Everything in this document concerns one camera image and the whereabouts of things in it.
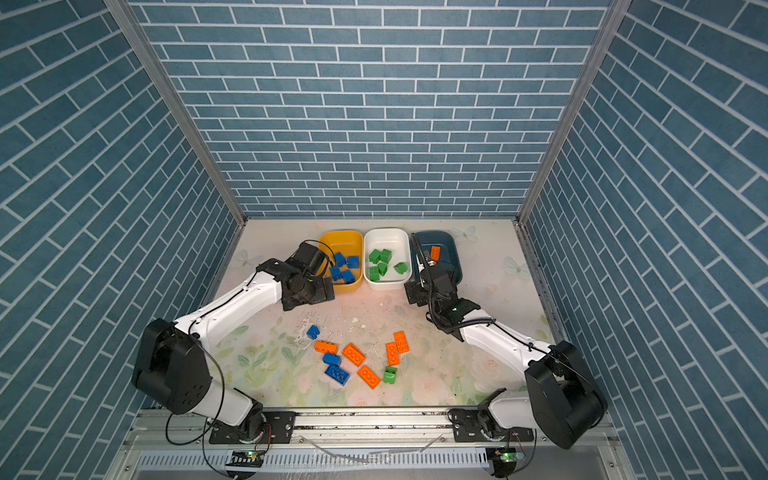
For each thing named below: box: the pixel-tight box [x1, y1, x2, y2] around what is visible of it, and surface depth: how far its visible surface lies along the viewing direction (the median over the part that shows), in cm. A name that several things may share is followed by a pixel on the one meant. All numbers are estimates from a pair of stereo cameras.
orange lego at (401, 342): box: [393, 331, 411, 354], surface depth 90 cm
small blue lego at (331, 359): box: [322, 353, 341, 366], surface depth 86 cm
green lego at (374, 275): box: [369, 267, 380, 282], surface depth 104 cm
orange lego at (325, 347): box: [314, 341, 338, 355], surface depth 88 cm
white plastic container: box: [363, 228, 412, 290], surface depth 107 cm
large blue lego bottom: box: [324, 364, 351, 386], surface depth 84 cm
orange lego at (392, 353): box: [385, 342, 400, 367], surface depth 88 cm
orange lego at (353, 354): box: [342, 342, 366, 367], surface depth 86 cm
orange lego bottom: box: [356, 365, 381, 390], surface depth 84 cm
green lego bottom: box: [383, 366, 398, 385], surface depth 84 cm
